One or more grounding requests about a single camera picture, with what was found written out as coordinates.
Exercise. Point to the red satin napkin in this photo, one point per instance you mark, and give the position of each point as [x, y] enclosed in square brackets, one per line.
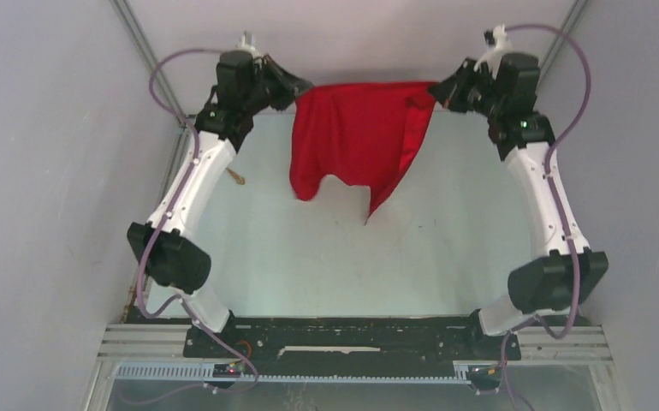
[364, 134]

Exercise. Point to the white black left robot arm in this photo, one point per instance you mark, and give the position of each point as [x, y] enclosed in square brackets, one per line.
[171, 258]

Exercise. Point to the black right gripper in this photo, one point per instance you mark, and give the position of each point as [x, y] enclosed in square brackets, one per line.
[452, 92]

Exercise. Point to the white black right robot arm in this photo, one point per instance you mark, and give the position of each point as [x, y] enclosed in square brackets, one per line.
[564, 269]

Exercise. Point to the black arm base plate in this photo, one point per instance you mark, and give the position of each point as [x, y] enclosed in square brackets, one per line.
[353, 347]

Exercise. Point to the left aluminium frame post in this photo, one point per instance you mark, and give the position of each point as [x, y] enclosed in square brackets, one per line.
[129, 20]

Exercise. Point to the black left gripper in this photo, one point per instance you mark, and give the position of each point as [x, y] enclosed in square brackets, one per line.
[287, 86]

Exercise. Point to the gold fork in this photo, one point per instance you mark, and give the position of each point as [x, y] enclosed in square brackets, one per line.
[239, 179]

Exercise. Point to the aluminium frame post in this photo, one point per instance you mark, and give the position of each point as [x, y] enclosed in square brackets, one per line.
[571, 20]
[129, 20]

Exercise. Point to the right aluminium frame post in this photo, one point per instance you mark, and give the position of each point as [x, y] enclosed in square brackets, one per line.
[571, 20]

